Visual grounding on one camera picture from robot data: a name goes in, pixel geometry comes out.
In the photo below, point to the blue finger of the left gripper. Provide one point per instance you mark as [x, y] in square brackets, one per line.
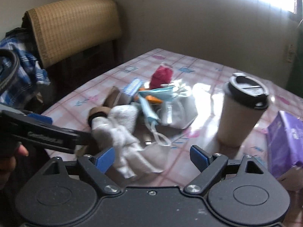
[41, 118]

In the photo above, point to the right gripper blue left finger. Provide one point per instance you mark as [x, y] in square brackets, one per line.
[93, 169]

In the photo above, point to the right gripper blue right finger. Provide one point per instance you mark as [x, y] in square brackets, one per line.
[210, 166]

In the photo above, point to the white cloth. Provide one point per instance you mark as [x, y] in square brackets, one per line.
[132, 159]

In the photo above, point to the brown sock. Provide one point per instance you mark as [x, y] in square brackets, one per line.
[114, 98]

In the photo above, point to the orange tissue pack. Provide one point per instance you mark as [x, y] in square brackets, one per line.
[150, 98]

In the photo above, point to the person's left hand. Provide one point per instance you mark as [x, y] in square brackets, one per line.
[8, 165]

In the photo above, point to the blue plaid shirt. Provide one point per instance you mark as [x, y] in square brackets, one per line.
[30, 77]

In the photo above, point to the white cup with black lid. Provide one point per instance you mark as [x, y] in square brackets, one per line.
[245, 101]

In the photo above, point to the purple tissue pack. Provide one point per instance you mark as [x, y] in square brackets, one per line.
[284, 138]

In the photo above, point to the chair with bamboo mat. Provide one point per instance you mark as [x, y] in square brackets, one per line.
[75, 41]

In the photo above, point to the blue surgical mask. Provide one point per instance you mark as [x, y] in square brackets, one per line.
[151, 113]

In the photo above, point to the blue white striped packet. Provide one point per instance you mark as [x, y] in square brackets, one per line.
[132, 88]

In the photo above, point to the red knitted pouch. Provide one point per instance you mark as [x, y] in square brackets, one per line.
[163, 75]

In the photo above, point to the white drawstring pouch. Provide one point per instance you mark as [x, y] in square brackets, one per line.
[181, 111]

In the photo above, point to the wall power socket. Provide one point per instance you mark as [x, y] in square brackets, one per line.
[290, 53]

